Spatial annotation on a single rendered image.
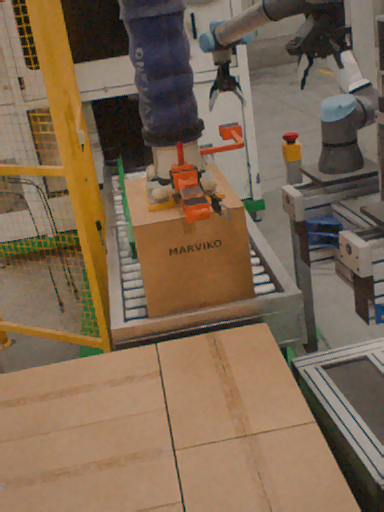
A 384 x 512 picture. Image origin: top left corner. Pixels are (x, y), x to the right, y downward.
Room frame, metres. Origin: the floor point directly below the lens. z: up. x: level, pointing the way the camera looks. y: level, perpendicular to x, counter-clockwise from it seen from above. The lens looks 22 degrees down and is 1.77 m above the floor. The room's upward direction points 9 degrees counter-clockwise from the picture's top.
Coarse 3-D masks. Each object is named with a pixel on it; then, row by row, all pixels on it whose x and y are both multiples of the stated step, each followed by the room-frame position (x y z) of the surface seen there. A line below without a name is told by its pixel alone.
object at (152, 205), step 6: (156, 180) 2.65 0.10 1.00; (144, 186) 2.69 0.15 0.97; (144, 192) 2.61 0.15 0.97; (150, 192) 2.58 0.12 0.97; (150, 198) 2.50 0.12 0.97; (168, 198) 2.47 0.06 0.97; (150, 204) 2.45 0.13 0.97; (156, 204) 2.44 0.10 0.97; (162, 204) 2.43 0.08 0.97; (168, 204) 2.43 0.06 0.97; (150, 210) 2.42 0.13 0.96; (156, 210) 2.42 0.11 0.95
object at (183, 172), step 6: (174, 168) 2.38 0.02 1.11; (180, 168) 2.38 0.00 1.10; (186, 168) 2.39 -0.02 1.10; (192, 168) 2.38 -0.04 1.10; (174, 174) 2.31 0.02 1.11; (180, 174) 2.31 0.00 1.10; (186, 174) 2.31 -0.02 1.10; (192, 174) 2.31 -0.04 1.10; (198, 174) 2.32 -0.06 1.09; (174, 180) 2.31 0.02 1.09; (198, 180) 2.32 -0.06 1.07; (174, 186) 2.31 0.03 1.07; (186, 186) 2.31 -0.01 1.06
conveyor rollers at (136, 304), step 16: (112, 176) 4.43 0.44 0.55; (128, 176) 4.42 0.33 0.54; (144, 176) 4.35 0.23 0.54; (128, 256) 3.07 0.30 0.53; (128, 272) 2.89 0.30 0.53; (256, 272) 2.66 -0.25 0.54; (128, 288) 2.71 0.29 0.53; (256, 288) 2.49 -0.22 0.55; (272, 288) 2.49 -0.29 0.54; (128, 304) 2.54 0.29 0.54; (144, 304) 2.53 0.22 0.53; (128, 320) 2.44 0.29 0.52
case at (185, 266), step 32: (128, 192) 2.71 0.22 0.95; (224, 192) 2.52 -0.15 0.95; (160, 224) 2.31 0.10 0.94; (192, 224) 2.32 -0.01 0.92; (224, 224) 2.33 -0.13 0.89; (160, 256) 2.31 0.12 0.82; (192, 256) 2.32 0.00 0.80; (224, 256) 2.33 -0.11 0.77; (160, 288) 2.31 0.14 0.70; (192, 288) 2.32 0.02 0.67; (224, 288) 2.33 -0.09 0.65
